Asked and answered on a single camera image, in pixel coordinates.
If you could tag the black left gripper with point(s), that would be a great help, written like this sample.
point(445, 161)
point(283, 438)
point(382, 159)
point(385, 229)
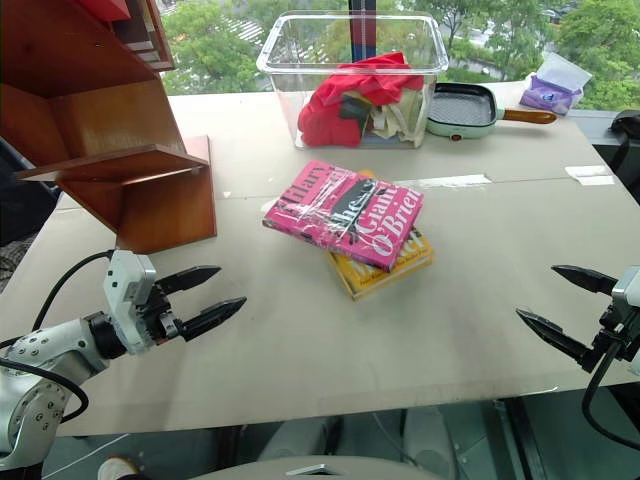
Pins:
point(157, 317)

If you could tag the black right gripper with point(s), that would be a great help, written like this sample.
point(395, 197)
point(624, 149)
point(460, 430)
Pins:
point(614, 340)

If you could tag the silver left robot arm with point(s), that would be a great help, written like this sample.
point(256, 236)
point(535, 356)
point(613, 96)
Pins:
point(50, 346)

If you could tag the pink paperback book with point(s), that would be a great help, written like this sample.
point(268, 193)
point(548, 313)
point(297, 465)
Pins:
point(345, 215)

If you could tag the yellow paperback book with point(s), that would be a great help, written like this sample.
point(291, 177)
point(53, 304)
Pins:
point(390, 280)

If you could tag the wooden shelf unit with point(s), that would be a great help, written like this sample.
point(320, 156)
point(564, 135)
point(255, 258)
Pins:
point(100, 125)

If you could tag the white tape patch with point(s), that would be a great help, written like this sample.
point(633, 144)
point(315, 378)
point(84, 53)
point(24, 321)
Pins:
point(590, 175)

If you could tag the grey rounded shape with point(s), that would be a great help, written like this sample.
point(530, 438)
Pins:
point(300, 437)
point(427, 440)

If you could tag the black chair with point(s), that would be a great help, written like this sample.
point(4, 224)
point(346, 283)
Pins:
point(627, 145)

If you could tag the clear tape strip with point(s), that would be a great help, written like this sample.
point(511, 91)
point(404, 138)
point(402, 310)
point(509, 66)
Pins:
point(450, 181)

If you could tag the dark chair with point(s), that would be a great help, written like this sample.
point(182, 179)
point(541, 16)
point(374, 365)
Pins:
point(20, 200)

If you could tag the purple wet wipes pack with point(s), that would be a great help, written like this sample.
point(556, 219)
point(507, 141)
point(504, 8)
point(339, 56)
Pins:
point(550, 92)

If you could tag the red cloth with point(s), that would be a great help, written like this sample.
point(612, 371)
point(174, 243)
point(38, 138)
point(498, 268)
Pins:
point(330, 112)

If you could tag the mint green grill pan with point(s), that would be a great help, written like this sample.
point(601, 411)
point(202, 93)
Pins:
point(460, 112)

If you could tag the clear plastic storage bin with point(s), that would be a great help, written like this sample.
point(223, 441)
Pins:
point(285, 75)

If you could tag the dark green cloth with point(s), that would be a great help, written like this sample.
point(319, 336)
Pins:
point(356, 107)

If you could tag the cream white cloth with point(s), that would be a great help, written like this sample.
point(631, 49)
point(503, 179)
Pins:
point(400, 120)

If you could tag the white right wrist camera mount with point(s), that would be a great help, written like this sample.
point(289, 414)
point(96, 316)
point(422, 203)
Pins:
point(630, 295)

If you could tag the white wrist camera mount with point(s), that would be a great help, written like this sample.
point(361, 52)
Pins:
point(122, 280)
point(630, 295)

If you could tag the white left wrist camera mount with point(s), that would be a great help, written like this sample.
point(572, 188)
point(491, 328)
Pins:
point(122, 280)

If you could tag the dark window frame post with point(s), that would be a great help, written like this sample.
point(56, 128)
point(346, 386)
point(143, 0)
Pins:
point(361, 7)

